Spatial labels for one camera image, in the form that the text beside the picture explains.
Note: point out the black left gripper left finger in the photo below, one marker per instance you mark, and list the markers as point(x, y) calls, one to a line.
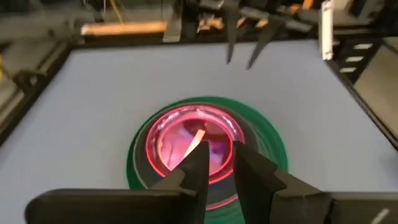
point(194, 174)

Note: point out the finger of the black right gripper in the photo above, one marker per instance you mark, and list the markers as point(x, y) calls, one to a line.
point(231, 31)
point(264, 37)

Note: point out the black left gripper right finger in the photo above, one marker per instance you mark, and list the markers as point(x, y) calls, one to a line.
point(261, 193)

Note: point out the small translucent pink plate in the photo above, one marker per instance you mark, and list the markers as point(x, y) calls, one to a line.
point(174, 140)

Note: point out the white metal strip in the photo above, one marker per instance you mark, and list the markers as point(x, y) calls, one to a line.
point(326, 31)

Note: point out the large green plastic plate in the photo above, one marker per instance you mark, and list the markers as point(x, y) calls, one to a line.
point(269, 137)

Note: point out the black metal table frame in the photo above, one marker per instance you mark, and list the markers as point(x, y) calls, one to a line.
point(357, 97)

